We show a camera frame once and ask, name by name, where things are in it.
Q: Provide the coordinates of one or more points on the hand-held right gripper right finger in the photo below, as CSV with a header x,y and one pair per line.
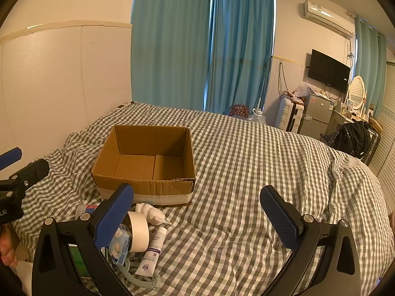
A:
x,y
280,219

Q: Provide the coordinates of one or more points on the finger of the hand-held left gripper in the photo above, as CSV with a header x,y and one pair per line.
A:
x,y
10,157
32,172

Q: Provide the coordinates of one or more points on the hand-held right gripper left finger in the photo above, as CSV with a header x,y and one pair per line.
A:
x,y
111,219

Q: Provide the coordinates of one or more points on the blue cotton pad packet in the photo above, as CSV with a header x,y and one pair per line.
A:
x,y
122,243

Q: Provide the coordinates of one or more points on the white tape roll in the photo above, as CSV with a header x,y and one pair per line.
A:
x,y
140,231

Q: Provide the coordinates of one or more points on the white lumpy plastic bottle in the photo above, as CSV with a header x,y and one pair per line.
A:
x,y
149,212

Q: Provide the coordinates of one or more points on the white cream tube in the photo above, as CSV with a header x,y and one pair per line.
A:
x,y
151,256

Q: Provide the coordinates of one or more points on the green medicine box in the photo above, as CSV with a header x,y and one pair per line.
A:
x,y
77,265

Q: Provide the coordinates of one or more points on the grey plastic hanger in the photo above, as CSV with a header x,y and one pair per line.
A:
x,y
139,280

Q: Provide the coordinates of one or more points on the cardboard box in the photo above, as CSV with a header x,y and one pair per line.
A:
x,y
172,166

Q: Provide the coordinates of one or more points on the person's left hand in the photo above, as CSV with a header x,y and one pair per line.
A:
x,y
6,248

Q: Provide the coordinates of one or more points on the brown cardboard carton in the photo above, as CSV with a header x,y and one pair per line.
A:
x,y
21,251

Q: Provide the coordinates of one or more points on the grey checkered blanket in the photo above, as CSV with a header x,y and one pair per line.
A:
x,y
247,175

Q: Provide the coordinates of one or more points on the pale blue suitcase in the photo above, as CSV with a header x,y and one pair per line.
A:
x,y
287,115

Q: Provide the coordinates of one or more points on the clear water jug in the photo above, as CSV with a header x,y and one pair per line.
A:
x,y
258,115

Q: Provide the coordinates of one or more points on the black backpack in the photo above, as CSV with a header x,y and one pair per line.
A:
x,y
353,138

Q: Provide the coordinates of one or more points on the grey small fridge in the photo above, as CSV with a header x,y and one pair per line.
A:
x,y
316,114

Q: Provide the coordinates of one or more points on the dark patterned bag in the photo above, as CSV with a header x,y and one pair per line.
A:
x,y
239,111

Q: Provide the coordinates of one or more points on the white dressing desk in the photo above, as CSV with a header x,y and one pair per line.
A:
x,y
342,118

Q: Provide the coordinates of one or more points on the clear plastic bag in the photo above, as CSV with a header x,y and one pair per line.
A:
x,y
302,91

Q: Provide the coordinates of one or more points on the white thin pole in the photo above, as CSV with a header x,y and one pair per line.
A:
x,y
263,89

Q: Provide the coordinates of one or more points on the white oval mirror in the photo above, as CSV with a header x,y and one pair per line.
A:
x,y
357,92

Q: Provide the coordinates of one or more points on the teal window curtain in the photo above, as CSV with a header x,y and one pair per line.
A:
x,y
240,46

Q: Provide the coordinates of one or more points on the narrow teal curtain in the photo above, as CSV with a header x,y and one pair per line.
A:
x,y
368,61

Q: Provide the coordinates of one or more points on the wide teal curtain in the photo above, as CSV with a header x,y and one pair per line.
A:
x,y
169,43

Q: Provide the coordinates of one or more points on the white air conditioner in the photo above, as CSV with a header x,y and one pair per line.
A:
x,y
327,17

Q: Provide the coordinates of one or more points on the black wall television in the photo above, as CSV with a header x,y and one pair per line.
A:
x,y
328,69

